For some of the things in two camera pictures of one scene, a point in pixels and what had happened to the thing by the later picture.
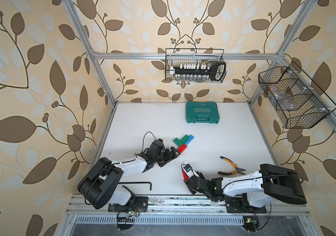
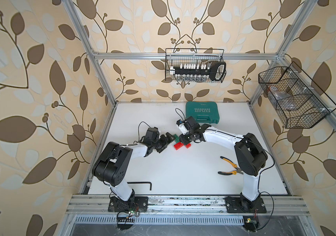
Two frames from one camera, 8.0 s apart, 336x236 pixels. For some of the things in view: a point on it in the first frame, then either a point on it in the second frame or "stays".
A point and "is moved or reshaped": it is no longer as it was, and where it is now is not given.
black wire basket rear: (195, 65) stays
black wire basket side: (298, 101) stays
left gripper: (168, 153) → (166, 142)
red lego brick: (182, 148) is moved or reshaped
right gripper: (186, 183) → (182, 139)
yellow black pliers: (238, 169) stays
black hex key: (141, 182) stays
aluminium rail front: (184, 205) stays
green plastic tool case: (202, 112) stays
